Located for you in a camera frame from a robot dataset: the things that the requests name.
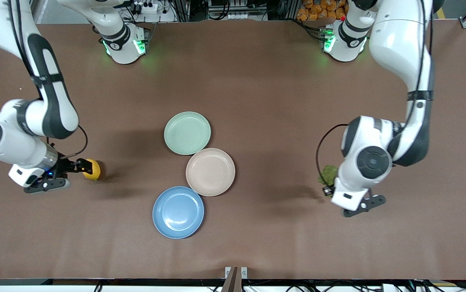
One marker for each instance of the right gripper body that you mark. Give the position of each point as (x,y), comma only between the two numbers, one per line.
(63,167)

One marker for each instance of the yellow lemon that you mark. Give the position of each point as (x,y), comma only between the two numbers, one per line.
(95,173)

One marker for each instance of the green lettuce leaf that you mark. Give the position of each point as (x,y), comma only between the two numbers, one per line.
(329,173)

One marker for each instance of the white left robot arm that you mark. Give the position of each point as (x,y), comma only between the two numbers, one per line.
(399,44)

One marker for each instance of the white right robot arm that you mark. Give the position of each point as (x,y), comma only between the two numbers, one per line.
(50,101)

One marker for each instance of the blue plate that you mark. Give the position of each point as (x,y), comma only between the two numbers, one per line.
(178,211)

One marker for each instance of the green plate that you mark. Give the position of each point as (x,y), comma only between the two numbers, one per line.
(187,133)

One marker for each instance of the beige plate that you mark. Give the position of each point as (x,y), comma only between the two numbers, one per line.
(210,172)

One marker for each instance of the white power strip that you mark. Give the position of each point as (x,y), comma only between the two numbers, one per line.
(145,6)

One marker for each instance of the orange snack bag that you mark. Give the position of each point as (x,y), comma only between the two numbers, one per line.
(318,10)

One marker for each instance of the metal table edge bracket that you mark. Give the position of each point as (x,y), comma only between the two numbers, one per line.
(236,278)

